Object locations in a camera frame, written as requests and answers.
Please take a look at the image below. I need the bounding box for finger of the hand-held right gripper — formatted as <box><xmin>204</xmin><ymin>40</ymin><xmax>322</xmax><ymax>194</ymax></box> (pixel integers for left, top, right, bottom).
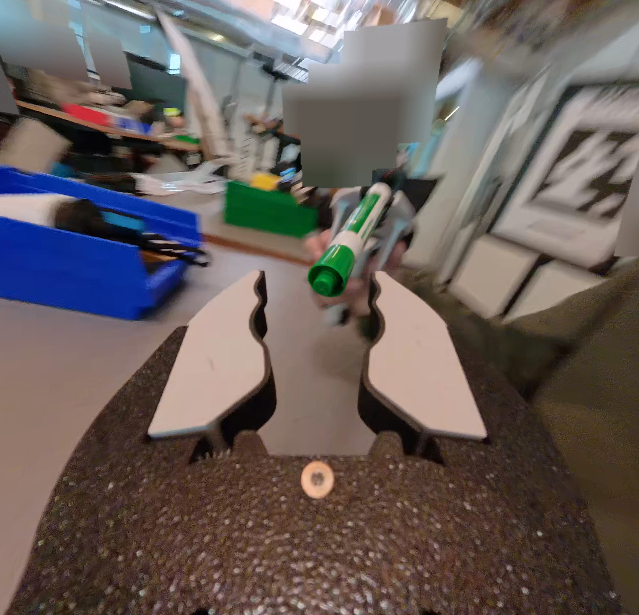
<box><xmin>329</xmin><ymin>188</ymin><xmax>367</xmax><ymax>236</ymax></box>
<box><xmin>369</xmin><ymin>193</ymin><xmax>416</xmax><ymax>271</ymax></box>

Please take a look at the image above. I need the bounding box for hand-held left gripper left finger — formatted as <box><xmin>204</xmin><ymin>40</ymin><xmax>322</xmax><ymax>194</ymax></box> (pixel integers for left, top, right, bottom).
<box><xmin>147</xmin><ymin>269</ymin><xmax>278</xmax><ymax>448</ymax></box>

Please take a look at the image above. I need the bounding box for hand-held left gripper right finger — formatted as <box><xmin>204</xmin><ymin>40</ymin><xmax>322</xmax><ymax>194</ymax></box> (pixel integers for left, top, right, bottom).
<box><xmin>357</xmin><ymin>270</ymin><xmax>488</xmax><ymax>448</ymax></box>

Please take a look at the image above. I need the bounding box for green dry erase marker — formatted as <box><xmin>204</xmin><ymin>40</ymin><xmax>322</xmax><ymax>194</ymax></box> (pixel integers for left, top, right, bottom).
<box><xmin>307</xmin><ymin>182</ymin><xmax>392</xmax><ymax>297</ymax></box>

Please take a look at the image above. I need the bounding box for person's right hand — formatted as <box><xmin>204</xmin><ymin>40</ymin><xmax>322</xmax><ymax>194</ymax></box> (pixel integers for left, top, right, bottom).
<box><xmin>304</xmin><ymin>225</ymin><xmax>406</xmax><ymax>321</ymax></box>

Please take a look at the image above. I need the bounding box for green plastic bin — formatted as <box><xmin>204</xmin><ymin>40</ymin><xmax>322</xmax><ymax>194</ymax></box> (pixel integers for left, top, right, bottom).
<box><xmin>223</xmin><ymin>180</ymin><xmax>320</xmax><ymax>238</ymax></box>

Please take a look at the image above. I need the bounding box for white foam panel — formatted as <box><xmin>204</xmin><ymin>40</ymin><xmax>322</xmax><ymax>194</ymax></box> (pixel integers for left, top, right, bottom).
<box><xmin>449</xmin><ymin>235</ymin><xmax>541</xmax><ymax>321</ymax></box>
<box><xmin>504</xmin><ymin>260</ymin><xmax>612</xmax><ymax>322</ymax></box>

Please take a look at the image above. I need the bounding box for white tablet stand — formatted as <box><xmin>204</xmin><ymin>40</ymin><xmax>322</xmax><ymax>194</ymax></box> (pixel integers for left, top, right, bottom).
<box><xmin>132</xmin><ymin>160</ymin><xmax>230</xmax><ymax>196</ymax></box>

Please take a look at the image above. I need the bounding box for blue plastic bin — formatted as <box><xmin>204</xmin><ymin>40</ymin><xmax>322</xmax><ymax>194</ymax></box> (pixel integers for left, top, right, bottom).
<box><xmin>0</xmin><ymin>165</ymin><xmax>203</xmax><ymax>321</ymax></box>

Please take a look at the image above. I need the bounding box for light blue case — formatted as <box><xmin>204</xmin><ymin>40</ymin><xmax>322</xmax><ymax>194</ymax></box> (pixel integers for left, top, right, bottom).
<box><xmin>100</xmin><ymin>210</ymin><xmax>145</xmax><ymax>241</ymax></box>

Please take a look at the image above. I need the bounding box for black framed tag sign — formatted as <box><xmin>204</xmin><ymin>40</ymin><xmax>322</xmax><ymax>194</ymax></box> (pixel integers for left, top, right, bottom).
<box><xmin>492</xmin><ymin>83</ymin><xmax>639</xmax><ymax>271</ymax></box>

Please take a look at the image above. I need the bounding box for printed instruction sheet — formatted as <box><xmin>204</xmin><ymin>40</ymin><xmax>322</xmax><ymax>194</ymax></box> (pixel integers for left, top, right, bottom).
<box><xmin>157</xmin><ymin>11</ymin><xmax>235</xmax><ymax>161</ymax></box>

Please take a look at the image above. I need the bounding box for long wooden workbench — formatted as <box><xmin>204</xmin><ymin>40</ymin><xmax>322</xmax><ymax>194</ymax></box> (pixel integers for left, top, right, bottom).
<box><xmin>15</xmin><ymin>98</ymin><xmax>203</xmax><ymax>154</ymax></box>

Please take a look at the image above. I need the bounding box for dark monitor screen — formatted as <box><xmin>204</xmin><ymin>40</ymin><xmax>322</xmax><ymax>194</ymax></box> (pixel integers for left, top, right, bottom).
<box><xmin>125</xmin><ymin>56</ymin><xmax>189</xmax><ymax>107</ymax></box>

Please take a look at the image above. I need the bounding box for white cylinder black cap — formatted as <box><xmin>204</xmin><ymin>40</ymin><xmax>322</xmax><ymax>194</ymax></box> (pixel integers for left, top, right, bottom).
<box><xmin>0</xmin><ymin>193</ymin><xmax>108</xmax><ymax>231</ymax></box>

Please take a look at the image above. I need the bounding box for red plastic bin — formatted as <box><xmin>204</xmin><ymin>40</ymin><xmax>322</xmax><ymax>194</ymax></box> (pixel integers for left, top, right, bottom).
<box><xmin>61</xmin><ymin>102</ymin><xmax>109</xmax><ymax>126</ymax></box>

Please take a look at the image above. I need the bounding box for grey board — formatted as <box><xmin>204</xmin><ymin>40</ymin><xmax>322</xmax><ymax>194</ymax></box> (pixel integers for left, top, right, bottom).
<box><xmin>0</xmin><ymin>118</ymin><xmax>73</xmax><ymax>173</ymax></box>

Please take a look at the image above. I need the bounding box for black strap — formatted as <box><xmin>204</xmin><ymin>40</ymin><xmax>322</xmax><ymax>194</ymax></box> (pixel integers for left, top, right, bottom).
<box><xmin>135</xmin><ymin>230</ymin><xmax>210</xmax><ymax>268</ymax></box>

